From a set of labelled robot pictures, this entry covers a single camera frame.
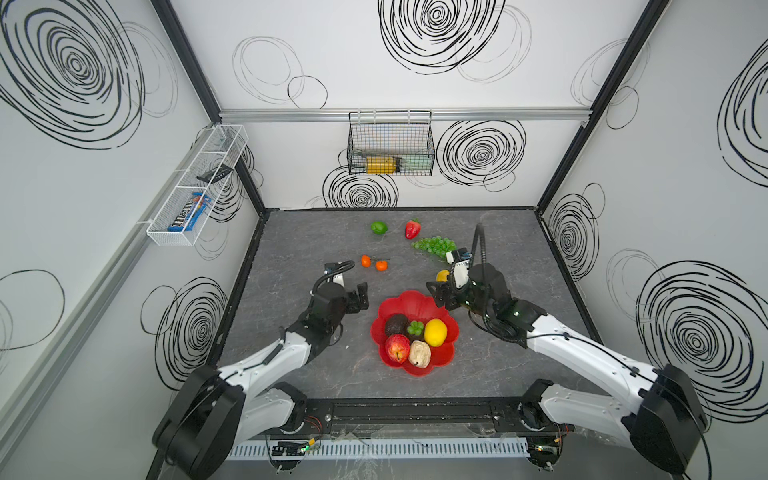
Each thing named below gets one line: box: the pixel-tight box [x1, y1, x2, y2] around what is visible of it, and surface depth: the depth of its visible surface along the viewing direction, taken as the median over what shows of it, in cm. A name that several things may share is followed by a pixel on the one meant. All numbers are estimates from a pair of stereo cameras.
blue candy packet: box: [168, 192, 212, 232], surface depth 72 cm
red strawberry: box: [405, 217, 421, 240], surface depth 113 cm
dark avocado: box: [386, 313, 409, 336], surface depth 86 cm
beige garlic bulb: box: [409, 340, 431, 369], surface depth 80 cm
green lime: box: [370, 220, 389, 235], surface depth 114 cm
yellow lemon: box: [424, 318, 448, 347], surface depth 85 cm
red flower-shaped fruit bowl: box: [371, 291, 460, 377], surface depth 84 cm
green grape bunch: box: [411, 235, 457, 258], surface depth 107 cm
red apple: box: [385, 334, 411, 364], surface depth 80 cm
